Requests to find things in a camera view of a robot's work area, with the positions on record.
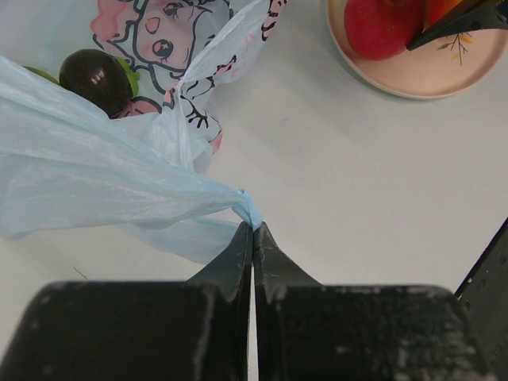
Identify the fake red strawberry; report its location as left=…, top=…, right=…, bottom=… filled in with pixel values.
left=344, top=0, right=425, bottom=60

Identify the fake dark purple plum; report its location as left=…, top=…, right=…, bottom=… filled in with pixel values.
left=59, top=49, right=133, bottom=118

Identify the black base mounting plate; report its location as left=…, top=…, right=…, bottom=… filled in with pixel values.
left=456, top=222, right=508, bottom=380

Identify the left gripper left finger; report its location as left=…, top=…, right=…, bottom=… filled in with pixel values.
left=1, top=223, right=253, bottom=380

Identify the round beige ceramic plate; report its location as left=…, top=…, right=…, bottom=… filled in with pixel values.
left=326, top=1, right=507, bottom=99

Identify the light blue plastic bag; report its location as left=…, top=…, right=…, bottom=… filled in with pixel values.
left=1, top=1, right=285, bottom=264

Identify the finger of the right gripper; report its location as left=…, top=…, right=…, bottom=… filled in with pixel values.
left=406, top=0, right=507, bottom=51

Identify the fake orange persimmon fruit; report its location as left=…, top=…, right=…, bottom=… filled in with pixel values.
left=424, top=0, right=461, bottom=29

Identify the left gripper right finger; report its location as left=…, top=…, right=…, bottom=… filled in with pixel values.
left=253, top=225, right=495, bottom=380

